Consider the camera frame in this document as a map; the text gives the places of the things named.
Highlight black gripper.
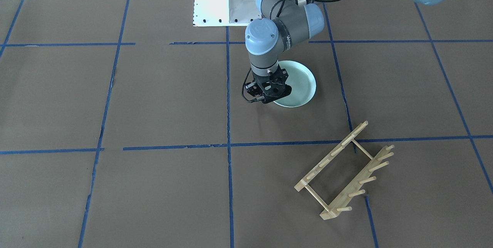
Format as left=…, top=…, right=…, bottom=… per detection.
left=245, top=69, right=291, bottom=104

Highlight light green plate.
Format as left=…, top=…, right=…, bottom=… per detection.
left=274, top=60, right=316, bottom=108

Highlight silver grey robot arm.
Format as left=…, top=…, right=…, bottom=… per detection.
left=241, top=0, right=444, bottom=104

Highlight wooden plate rack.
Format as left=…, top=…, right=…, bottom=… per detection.
left=294, top=121, right=395, bottom=220

